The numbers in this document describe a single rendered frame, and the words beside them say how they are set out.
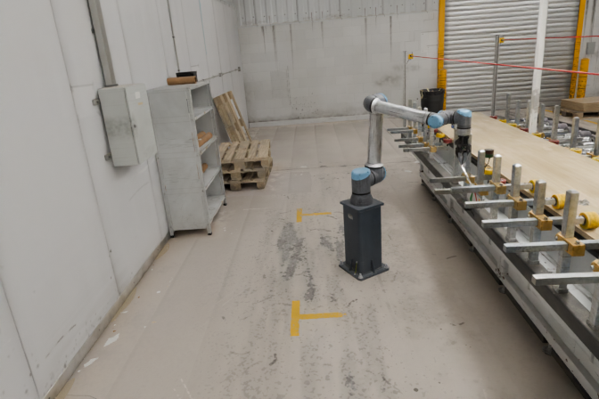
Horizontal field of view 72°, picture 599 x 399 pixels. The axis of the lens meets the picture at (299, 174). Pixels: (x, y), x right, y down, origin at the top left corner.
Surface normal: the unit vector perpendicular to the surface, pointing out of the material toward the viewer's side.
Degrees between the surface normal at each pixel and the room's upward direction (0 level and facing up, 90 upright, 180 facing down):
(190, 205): 90
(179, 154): 90
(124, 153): 90
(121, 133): 90
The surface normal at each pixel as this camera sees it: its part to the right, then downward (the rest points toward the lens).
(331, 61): -0.01, 0.29
